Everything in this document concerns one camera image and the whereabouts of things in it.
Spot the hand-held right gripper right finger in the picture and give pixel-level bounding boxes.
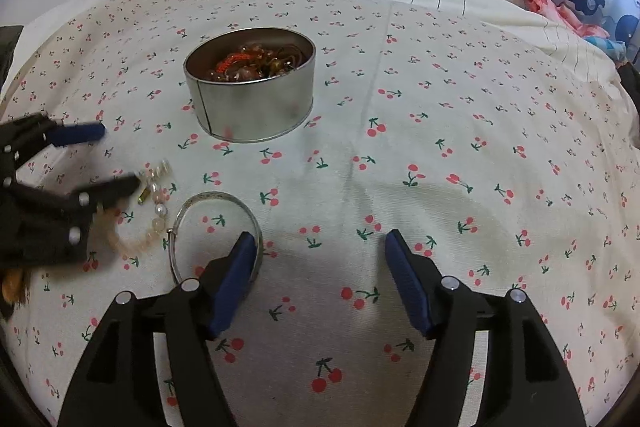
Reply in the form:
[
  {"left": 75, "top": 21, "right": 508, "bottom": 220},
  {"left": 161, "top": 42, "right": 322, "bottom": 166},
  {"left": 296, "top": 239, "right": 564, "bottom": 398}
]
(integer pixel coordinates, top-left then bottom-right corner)
[{"left": 385, "top": 229, "right": 586, "bottom": 427}]

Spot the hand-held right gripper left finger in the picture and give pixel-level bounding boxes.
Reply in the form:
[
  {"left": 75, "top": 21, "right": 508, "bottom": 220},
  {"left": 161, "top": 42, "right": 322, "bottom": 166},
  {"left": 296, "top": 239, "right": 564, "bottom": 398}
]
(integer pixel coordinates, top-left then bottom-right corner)
[{"left": 57, "top": 231, "right": 257, "bottom": 427}]

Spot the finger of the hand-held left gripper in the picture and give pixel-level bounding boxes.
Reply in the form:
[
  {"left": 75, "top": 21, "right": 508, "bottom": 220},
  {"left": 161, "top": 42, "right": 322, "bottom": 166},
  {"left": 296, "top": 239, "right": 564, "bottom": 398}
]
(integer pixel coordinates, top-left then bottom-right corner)
[
  {"left": 0, "top": 113, "right": 107, "bottom": 168},
  {"left": 12, "top": 174, "right": 144, "bottom": 267}
]

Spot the pink pearl bead bracelet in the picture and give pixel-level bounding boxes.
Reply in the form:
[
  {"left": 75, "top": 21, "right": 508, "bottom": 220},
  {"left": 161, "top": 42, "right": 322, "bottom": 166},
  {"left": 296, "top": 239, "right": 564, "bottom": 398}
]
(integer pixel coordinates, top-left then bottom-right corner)
[{"left": 92, "top": 161, "right": 177, "bottom": 266}]

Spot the silver bangle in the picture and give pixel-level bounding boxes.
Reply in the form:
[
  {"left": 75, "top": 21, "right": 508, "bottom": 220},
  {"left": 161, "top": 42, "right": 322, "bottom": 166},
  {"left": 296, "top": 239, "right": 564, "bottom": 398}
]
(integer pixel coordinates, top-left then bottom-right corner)
[{"left": 172, "top": 191, "right": 265, "bottom": 289}]

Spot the round metal tin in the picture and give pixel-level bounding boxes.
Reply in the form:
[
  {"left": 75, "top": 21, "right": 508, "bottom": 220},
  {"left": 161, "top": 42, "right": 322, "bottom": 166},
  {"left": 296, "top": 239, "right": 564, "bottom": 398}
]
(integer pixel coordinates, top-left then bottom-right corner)
[{"left": 183, "top": 28, "right": 317, "bottom": 144}]

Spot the tangle of orange gold bracelets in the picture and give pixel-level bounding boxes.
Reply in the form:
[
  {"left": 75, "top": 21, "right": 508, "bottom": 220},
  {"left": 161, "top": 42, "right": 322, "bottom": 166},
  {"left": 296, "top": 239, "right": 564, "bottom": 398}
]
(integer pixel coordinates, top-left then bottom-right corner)
[{"left": 206, "top": 41, "right": 307, "bottom": 82}]

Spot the cherry print bedsheet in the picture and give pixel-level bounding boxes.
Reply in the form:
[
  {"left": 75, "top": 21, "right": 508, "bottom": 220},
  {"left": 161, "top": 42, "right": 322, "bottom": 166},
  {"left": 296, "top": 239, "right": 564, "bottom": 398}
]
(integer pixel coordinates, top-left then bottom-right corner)
[{"left": 0, "top": 0, "right": 640, "bottom": 427}]

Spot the black jacket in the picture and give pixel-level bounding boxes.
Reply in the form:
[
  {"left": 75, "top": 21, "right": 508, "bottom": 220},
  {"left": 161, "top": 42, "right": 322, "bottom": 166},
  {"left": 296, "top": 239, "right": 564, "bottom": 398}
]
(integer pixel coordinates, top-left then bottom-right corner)
[{"left": 616, "top": 61, "right": 640, "bottom": 134}]

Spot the light blue cloth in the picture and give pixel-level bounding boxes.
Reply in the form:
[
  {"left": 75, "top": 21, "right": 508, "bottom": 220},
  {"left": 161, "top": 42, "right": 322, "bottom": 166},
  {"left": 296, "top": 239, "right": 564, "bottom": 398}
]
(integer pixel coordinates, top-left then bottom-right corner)
[{"left": 584, "top": 34, "right": 627, "bottom": 62}]

